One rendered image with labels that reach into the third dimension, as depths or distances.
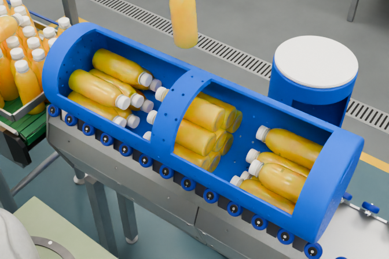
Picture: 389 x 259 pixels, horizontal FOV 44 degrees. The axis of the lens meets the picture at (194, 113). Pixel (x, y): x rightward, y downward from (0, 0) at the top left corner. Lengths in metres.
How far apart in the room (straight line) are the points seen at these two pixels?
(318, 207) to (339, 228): 0.28
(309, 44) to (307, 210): 0.78
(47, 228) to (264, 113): 0.65
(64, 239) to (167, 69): 0.61
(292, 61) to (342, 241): 0.63
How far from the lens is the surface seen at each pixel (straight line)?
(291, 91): 1.61
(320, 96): 1.60
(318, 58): 1.69
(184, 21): 1.28
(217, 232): 1.39
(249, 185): 1.23
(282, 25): 3.69
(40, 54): 1.63
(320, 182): 1.09
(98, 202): 1.91
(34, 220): 1.22
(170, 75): 1.50
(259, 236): 1.32
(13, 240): 0.91
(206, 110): 1.24
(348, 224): 1.39
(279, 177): 1.18
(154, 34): 3.55
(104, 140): 1.49
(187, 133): 1.26
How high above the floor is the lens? 2.04
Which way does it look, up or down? 45 degrees down
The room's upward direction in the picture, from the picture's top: straight up
